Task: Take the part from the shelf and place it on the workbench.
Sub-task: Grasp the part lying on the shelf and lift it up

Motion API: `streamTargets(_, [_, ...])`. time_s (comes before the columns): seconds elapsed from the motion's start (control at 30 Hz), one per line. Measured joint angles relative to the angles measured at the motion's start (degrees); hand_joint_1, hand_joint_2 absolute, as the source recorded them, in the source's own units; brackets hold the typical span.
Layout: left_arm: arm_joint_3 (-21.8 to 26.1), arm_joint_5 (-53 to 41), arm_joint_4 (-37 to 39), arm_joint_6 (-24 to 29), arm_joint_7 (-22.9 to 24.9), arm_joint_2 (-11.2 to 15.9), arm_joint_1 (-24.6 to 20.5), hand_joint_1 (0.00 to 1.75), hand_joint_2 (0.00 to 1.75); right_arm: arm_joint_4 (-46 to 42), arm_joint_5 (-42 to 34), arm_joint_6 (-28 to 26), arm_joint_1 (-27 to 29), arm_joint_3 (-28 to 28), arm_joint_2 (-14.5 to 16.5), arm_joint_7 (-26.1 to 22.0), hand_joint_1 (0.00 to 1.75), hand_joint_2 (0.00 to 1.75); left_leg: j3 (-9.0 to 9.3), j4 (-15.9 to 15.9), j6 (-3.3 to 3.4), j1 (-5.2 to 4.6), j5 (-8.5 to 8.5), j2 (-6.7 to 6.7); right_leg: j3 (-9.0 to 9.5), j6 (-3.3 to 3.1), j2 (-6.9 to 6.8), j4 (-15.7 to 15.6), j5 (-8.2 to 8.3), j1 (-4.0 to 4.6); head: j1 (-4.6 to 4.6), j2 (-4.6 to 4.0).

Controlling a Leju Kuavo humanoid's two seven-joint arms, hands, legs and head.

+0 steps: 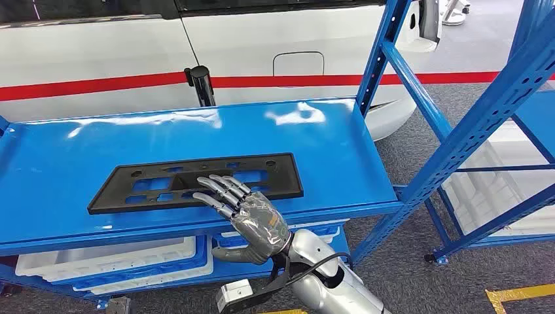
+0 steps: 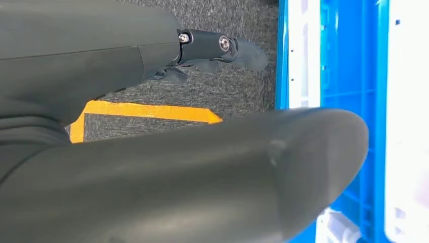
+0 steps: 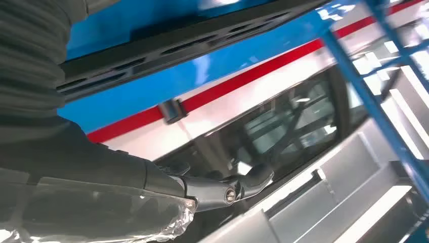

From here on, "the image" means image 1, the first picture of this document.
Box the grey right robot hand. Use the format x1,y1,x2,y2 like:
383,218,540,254
192,174,292,266

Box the black plastic car part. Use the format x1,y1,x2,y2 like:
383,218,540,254
87,152,304,216

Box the blue metal shelf rack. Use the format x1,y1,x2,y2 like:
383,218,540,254
423,0,555,266
0,0,555,311

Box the red barrier belt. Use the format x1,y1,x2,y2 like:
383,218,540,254
0,71,188,103
210,70,555,89

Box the white car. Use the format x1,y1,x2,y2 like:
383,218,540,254
0,0,444,143

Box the large white plastic crate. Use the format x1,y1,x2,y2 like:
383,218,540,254
441,121,555,237

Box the white stand base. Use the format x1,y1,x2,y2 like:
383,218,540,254
441,0,472,27

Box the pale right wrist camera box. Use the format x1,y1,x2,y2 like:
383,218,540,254
215,278,257,314

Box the black barrier post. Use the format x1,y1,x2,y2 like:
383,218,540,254
183,65,217,108

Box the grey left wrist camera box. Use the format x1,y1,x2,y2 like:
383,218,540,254
105,296,132,314

